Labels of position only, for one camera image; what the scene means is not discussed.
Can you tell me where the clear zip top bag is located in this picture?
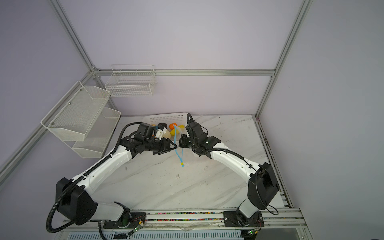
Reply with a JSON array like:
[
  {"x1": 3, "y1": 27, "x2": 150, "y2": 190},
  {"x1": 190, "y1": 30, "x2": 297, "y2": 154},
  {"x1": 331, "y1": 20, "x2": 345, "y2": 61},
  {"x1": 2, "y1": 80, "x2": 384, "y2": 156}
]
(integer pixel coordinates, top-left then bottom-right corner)
[{"x1": 172, "y1": 124, "x2": 193, "y2": 168}]

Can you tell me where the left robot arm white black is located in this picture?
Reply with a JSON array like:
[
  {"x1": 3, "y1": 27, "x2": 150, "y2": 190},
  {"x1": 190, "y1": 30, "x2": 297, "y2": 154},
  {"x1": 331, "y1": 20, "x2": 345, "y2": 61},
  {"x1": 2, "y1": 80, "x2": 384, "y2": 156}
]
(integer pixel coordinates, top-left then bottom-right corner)
[{"x1": 49, "y1": 122, "x2": 177, "y2": 226}]

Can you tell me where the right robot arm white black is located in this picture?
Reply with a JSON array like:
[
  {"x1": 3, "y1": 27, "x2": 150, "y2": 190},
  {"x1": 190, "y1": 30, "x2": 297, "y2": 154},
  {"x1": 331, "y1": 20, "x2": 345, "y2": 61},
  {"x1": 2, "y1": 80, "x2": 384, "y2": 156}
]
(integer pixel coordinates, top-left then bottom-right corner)
[{"x1": 179, "y1": 113, "x2": 280, "y2": 225}]

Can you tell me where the black round food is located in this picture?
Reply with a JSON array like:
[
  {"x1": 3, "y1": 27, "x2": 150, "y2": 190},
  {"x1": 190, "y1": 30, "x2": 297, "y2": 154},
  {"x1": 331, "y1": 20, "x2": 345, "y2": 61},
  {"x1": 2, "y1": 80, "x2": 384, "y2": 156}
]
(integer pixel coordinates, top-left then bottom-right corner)
[{"x1": 158, "y1": 123, "x2": 168, "y2": 130}]

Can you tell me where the cream white garlic bulb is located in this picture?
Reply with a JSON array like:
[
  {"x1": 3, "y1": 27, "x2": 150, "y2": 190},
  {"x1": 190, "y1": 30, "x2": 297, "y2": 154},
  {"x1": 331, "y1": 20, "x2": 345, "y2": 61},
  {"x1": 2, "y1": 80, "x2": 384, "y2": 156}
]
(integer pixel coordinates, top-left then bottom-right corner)
[{"x1": 163, "y1": 130, "x2": 171, "y2": 139}]

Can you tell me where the yellow lemon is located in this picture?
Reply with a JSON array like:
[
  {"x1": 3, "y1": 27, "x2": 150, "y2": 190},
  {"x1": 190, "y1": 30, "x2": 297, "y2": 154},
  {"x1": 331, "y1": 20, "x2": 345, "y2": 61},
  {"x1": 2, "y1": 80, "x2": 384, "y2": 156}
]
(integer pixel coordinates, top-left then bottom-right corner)
[{"x1": 170, "y1": 129, "x2": 181, "y2": 137}]

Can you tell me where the small orange tangerine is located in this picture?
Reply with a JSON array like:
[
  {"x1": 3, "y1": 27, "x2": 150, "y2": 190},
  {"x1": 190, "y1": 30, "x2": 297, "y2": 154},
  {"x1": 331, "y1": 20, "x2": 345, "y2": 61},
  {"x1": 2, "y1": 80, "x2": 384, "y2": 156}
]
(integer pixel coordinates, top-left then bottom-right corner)
[{"x1": 169, "y1": 123, "x2": 177, "y2": 130}]

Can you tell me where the white plastic perforated basket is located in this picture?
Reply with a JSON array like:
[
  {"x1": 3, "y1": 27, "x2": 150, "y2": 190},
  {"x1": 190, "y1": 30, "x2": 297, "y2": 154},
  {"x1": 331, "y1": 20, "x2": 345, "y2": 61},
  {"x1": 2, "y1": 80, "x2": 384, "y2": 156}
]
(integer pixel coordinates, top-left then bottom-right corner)
[{"x1": 143, "y1": 113, "x2": 187, "y2": 141}]

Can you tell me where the lower white mesh shelf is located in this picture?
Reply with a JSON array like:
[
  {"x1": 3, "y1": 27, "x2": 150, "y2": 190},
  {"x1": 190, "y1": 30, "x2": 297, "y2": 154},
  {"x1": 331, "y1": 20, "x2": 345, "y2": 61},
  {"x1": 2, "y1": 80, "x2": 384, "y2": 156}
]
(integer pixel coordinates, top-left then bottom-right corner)
[{"x1": 72, "y1": 108, "x2": 121, "y2": 159}]

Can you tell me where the white mesh shelf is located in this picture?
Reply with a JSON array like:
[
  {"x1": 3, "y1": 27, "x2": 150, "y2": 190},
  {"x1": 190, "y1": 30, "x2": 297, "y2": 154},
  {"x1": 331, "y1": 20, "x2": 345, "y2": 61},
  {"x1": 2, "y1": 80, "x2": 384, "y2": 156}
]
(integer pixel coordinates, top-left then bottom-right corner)
[
  {"x1": 41, "y1": 82, "x2": 111, "y2": 142},
  {"x1": 72, "y1": 108, "x2": 121, "y2": 159}
]

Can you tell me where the upper white mesh shelf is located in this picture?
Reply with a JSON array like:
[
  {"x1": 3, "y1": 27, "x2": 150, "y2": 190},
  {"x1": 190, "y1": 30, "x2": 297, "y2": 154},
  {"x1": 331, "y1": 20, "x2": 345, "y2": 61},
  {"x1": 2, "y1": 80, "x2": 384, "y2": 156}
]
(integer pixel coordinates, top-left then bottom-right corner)
[{"x1": 41, "y1": 82, "x2": 111, "y2": 142}]

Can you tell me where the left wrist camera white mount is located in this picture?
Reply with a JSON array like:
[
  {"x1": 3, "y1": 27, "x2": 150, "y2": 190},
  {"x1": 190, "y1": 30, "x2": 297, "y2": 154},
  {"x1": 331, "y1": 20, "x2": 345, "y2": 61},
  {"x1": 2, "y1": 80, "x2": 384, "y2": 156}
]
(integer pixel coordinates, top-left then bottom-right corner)
[{"x1": 155, "y1": 127, "x2": 166, "y2": 140}]

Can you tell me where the white wire wall basket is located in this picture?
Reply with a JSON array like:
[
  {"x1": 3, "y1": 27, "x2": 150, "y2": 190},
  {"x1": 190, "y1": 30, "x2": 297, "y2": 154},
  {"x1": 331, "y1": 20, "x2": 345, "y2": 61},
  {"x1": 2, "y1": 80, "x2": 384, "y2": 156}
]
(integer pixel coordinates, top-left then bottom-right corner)
[{"x1": 105, "y1": 65, "x2": 157, "y2": 97}]

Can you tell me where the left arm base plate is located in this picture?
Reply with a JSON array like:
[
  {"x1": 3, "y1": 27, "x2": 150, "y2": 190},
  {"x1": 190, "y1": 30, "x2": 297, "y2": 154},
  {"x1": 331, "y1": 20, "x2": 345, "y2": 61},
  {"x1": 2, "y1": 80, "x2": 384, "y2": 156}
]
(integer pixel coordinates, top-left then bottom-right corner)
[{"x1": 103, "y1": 212, "x2": 147, "y2": 229}]

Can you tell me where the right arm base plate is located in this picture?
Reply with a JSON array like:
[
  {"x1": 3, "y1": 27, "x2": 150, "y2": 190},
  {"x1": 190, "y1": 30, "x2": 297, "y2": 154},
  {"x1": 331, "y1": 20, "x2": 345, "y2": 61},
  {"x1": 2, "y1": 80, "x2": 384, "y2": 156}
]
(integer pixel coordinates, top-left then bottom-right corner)
[{"x1": 223, "y1": 211, "x2": 265, "y2": 228}]

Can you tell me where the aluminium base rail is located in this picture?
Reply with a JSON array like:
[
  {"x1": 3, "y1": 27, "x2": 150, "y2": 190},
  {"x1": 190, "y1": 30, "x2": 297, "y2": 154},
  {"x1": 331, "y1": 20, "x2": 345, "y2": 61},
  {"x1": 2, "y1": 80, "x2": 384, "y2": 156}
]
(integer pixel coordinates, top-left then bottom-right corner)
[{"x1": 55, "y1": 208, "x2": 313, "y2": 240}]

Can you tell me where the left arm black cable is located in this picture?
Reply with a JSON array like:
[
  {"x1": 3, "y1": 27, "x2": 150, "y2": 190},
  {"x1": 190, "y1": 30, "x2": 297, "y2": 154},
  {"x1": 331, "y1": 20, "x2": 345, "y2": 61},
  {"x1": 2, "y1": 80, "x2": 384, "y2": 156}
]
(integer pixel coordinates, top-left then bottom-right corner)
[{"x1": 45, "y1": 121, "x2": 145, "y2": 240}]

